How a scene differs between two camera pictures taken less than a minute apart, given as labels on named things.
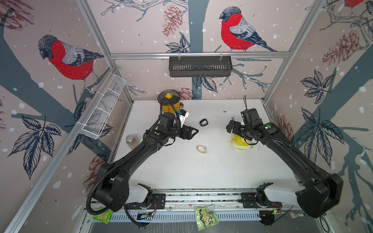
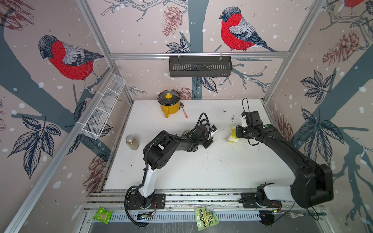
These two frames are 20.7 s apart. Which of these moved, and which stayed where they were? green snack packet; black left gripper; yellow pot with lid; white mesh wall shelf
Moved: black left gripper
Stayed: white mesh wall shelf; green snack packet; yellow pot with lid
